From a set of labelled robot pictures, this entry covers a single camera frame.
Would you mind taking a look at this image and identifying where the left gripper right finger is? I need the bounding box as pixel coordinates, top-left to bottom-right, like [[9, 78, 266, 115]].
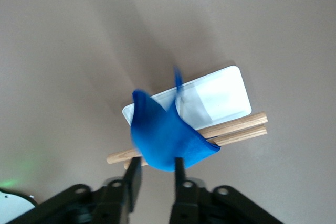
[[169, 157, 211, 224]]

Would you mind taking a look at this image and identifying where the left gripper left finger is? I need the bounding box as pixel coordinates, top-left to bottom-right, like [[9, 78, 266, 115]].
[[93, 157, 144, 224]]

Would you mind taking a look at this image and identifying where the blue microfibre towel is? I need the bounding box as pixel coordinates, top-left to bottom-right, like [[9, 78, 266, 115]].
[[130, 66, 221, 173]]

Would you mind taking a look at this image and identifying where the wooden rack rod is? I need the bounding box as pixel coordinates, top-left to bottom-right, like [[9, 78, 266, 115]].
[[123, 125, 269, 170], [106, 112, 269, 165]]

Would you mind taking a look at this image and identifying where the white rack base plate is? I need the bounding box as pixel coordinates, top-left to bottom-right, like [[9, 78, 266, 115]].
[[122, 65, 253, 128]]

